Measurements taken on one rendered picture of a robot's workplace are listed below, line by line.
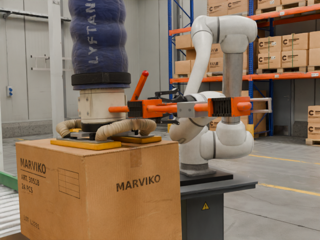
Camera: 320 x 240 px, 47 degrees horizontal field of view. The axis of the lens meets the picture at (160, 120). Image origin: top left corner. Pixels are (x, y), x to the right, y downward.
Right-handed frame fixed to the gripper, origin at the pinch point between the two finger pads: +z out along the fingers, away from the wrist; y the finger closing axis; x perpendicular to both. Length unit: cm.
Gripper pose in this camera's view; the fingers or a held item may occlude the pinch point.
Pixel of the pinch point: (148, 108)
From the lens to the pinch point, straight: 122.4
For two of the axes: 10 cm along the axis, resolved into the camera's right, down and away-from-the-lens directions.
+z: -7.2, 0.7, -6.9
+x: -7.0, -0.4, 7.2
